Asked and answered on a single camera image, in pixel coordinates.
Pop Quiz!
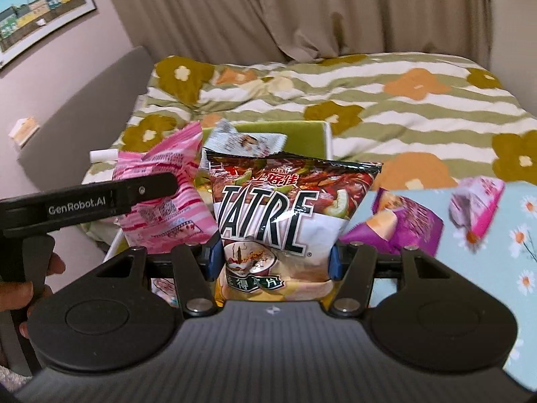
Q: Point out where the grey upholstered headboard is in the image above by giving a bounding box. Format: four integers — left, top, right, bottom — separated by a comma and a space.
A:
16, 46, 154, 186

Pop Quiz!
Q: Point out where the brown chip packet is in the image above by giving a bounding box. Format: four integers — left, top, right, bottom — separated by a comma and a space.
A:
205, 149, 383, 304

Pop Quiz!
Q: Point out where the pink striped snack packet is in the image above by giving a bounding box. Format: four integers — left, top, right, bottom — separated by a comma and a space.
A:
112, 122, 219, 256

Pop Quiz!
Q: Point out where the framed wall poster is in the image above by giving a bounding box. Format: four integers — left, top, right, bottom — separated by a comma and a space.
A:
0, 0, 97, 70

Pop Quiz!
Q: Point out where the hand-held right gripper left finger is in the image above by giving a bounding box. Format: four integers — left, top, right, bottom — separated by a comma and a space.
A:
94, 235, 223, 319

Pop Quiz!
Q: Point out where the person's left hand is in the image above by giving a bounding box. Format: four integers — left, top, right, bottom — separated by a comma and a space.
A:
0, 252, 66, 339

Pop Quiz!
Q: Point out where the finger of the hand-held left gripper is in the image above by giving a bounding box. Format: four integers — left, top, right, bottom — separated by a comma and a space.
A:
111, 171, 179, 211

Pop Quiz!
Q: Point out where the beige curtain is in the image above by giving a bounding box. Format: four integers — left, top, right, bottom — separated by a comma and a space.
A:
96, 0, 492, 66

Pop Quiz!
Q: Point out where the purple chip packet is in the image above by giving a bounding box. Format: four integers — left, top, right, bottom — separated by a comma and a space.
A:
339, 187, 445, 258

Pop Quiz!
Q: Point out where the small pink purple packet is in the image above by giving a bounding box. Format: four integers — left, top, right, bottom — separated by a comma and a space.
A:
448, 176, 506, 243

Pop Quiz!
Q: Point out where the floral striped blanket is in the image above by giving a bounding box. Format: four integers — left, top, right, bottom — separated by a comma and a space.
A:
80, 52, 537, 253

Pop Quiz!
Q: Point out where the green and white box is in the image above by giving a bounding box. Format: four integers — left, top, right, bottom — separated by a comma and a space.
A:
103, 120, 337, 262

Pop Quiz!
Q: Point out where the white grey snack packet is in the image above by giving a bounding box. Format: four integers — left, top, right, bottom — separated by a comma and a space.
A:
203, 119, 288, 167

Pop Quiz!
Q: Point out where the blue daisy print cloth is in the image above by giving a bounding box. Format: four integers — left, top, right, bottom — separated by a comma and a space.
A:
336, 178, 537, 392

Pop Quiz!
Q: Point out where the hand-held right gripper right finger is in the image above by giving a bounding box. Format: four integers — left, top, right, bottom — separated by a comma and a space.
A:
327, 242, 451, 317

